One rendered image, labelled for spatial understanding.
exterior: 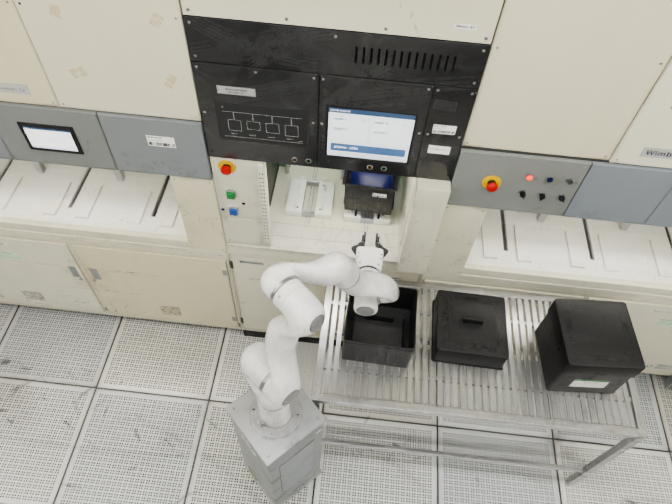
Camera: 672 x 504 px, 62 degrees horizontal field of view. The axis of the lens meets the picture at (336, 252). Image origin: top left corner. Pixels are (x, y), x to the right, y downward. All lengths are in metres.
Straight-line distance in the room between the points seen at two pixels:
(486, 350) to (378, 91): 1.12
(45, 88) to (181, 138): 0.46
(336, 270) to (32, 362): 2.24
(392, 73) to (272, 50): 0.36
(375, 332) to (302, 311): 0.90
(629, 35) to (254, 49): 1.05
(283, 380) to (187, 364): 1.47
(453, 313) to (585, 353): 0.52
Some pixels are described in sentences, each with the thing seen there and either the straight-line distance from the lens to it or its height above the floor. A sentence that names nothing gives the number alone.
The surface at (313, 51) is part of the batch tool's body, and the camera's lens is 1.75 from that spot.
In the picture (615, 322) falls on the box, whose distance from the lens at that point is 2.42.
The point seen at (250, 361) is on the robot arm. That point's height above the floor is 1.17.
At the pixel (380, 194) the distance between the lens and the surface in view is 2.41.
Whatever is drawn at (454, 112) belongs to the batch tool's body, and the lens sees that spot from 1.86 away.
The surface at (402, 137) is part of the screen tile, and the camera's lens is 1.92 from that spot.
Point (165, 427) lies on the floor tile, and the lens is 3.11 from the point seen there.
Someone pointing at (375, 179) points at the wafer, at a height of 1.05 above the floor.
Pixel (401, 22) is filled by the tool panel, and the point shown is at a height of 1.99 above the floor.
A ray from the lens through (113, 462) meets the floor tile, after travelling 3.12.
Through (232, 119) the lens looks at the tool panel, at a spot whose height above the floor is 1.59.
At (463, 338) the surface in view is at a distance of 2.34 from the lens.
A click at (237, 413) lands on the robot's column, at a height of 0.76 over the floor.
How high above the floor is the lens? 2.87
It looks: 54 degrees down
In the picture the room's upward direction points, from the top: 4 degrees clockwise
